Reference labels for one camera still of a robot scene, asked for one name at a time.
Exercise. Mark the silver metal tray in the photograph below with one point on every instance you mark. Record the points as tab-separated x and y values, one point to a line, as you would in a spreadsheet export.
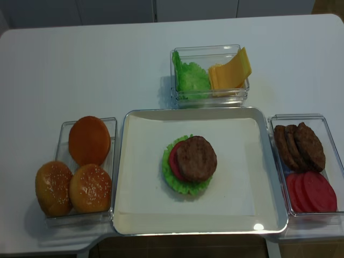
244	195

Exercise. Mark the clear bun container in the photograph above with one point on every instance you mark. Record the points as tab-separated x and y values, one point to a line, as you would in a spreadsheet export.
75	218

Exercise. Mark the middle red tomato slice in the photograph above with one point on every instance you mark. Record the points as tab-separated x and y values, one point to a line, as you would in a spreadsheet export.
301	196

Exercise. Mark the right brown patty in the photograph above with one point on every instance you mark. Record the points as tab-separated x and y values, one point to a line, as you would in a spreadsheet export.
310	147

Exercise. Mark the yellow cheese slice stack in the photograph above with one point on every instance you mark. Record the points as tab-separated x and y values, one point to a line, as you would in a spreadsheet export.
227	76

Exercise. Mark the right sesame bun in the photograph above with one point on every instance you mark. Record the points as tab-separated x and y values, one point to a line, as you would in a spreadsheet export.
90	189

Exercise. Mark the red tomato slice on tray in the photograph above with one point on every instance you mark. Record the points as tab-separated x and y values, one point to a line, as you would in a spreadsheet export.
173	163

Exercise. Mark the left brown patty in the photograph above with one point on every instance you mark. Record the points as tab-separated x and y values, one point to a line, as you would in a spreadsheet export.
282	147

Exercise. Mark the clear patty tomato container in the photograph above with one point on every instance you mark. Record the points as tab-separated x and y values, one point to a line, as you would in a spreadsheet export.
333	173

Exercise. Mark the sesame bun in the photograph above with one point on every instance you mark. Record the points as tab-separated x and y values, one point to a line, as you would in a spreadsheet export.
90	189
52	188

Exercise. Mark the left red tomato slice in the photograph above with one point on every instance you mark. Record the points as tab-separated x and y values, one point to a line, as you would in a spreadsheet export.
290	181

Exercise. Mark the green lettuce leaf on tray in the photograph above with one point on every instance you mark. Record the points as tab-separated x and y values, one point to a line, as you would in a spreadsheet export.
174	179

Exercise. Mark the clear lettuce cheese container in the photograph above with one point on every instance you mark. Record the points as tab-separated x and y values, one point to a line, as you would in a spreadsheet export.
207	56

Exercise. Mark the left sesame bun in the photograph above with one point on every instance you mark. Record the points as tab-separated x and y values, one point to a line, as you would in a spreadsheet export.
52	188

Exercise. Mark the brown patty on tray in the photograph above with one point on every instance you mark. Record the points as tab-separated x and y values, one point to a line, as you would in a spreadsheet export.
196	159

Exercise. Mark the middle brown patty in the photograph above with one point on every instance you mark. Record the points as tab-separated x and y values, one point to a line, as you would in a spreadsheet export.
293	149

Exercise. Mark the plain smooth bun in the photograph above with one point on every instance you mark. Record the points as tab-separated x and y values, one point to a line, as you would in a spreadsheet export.
89	141

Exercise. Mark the right red tomato slice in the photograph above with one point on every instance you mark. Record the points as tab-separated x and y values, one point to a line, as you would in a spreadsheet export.
319	192

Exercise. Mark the green lettuce in container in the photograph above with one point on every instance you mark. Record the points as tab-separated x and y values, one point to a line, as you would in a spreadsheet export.
192	79

